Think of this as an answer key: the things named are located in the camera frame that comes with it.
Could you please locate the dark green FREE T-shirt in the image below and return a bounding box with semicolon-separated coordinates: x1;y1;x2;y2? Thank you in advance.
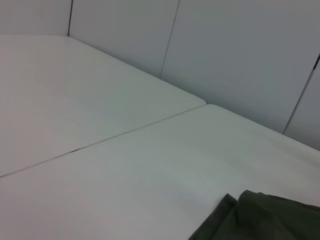
188;189;320;240

